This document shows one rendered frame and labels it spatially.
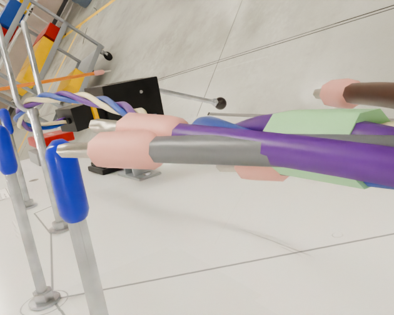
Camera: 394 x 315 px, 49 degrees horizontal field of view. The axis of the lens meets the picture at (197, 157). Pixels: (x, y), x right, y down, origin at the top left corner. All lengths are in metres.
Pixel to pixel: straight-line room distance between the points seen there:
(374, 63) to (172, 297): 1.73
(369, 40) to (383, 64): 0.17
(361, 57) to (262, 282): 1.78
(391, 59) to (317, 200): 1.58
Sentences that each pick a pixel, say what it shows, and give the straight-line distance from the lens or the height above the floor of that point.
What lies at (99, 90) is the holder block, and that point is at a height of 1.14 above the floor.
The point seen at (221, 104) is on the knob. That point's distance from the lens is 0.47.
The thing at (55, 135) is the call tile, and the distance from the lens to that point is 0.59.
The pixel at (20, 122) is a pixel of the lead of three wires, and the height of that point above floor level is 1.19.
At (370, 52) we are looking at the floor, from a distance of 1.94.
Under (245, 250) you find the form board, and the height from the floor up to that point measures 1.09.
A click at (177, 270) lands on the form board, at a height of 1.12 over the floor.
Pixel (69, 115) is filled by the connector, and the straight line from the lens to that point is 0.38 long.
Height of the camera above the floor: 1.25
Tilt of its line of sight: 31 degrees down
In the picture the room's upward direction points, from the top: 60 degrees counter-clockwise
